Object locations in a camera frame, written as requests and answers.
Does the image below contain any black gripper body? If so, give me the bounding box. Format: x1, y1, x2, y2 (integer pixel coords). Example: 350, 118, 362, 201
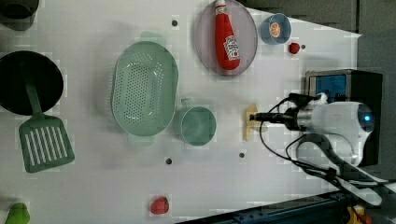
248, 108, 300, 131

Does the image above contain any yellow plush banana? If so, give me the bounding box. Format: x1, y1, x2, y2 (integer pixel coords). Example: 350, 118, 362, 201
243, 105, 268, 141

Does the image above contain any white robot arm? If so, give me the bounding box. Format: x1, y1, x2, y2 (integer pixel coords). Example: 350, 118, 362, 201
247, 100, 395, 206

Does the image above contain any green plastic mug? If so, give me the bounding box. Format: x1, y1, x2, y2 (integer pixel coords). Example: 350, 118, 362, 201
173, 98, 217, 147

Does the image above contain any silver black toaster oven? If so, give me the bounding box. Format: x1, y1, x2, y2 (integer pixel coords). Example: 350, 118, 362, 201
305, 69, 383, 167

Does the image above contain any small red tomato toy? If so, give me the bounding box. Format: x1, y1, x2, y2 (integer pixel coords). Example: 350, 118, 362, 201
289, 43, 301, 54

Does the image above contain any blue small bowl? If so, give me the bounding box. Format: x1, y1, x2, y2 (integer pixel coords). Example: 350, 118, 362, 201
260, 13, 291, 45

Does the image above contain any orange slice toy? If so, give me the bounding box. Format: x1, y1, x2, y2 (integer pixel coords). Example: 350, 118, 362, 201
270, 22, 281, 38

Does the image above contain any red plush ketchup bottle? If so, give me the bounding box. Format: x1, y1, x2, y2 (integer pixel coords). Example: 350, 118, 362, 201
215, 0, 240, 70

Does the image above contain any grey round plate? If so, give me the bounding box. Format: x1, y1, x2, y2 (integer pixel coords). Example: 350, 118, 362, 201
195, 0, 258, 76

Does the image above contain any yellow red emergency button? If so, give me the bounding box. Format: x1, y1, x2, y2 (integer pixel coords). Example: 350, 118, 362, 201
347, 205, 373, 224

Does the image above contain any green perforated colander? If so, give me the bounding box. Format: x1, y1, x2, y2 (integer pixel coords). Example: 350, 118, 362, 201
111, 31, 178, 147

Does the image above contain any red strawberry toy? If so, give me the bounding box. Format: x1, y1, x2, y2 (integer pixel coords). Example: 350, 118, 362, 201
150, 196, 170, 215

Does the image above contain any green slotted spatula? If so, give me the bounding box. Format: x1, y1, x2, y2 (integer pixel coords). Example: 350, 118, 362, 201
19, 83, 75, 174

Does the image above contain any black round pan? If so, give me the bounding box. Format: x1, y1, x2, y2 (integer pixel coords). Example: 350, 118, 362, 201
0, 50, 64, 116

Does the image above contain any green pear toy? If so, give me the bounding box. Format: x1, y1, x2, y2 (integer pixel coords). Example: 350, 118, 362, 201
5, 203, 31, 224

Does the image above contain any dark grey cup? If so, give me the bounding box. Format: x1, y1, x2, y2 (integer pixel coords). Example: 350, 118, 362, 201
0, 0, 40, 31

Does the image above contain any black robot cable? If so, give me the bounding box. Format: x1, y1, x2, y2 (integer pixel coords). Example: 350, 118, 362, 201
259, 96, 349, 189

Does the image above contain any blue metal frame rail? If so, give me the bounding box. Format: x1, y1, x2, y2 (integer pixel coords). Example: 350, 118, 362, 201
178, 191, 351, 224

